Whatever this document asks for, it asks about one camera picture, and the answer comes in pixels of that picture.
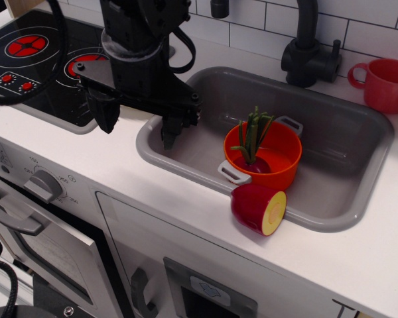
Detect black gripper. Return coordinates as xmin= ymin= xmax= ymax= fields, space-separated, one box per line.
xmin=73 ymin=49 xmax=202 ymax=150

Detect purple toy beet green stems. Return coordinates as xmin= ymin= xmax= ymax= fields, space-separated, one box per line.
xmin=230 ymin=106 xmax=275 ymax=174

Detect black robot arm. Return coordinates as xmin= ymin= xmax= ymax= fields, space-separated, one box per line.
xmin=74 ymin=0 xmax=202 ymax=150

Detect grey plastic sink basin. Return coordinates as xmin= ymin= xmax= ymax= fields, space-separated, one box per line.
xmin=135 ymin=66 xmax=395 ymax=233

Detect grey oven knob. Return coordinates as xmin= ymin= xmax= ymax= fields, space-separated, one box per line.
xmin=23 ymin=170 xmax=63 ymax=203

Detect black toy stove top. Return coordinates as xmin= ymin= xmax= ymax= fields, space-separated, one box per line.
xmin=0 ymin=10 xmax=108 ymax=134

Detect halved red toy fruit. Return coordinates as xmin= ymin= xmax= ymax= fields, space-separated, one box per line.
xmin=231 ymin=184 xmax=287 ymax=237

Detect white toy oven door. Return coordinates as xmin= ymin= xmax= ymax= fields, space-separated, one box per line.
xmin=0 ymin=170 xmax=115 ymax=318

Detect black toy faucet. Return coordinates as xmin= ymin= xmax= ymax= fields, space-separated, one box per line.
xmin=281 ymin=0 xmax=342 ymax=88

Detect grey dishwasher panel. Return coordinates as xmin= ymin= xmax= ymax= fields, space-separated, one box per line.
xmin=163 ymin=257 xmax=258 ymax=318

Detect red plastic cup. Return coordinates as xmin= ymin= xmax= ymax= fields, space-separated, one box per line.
xmin=348 ymin=58 xmax=398 ymax=114

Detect orange toy pot grey handles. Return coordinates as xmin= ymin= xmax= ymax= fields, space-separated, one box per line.
xmin=218 ymin=120 xmax=302 ymax=190

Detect grey oven door handle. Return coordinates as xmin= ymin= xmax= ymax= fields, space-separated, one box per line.
xmin=0 ymin=190 xmax=45 ymax=237

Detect grey cabinet door handle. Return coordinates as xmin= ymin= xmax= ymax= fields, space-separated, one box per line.
xmin=131 ymin=268 xmax=159 ymax=318

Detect black braided cable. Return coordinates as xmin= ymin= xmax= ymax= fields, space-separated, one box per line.
xmin=0 ymin=258 xmax=19 ymax=318

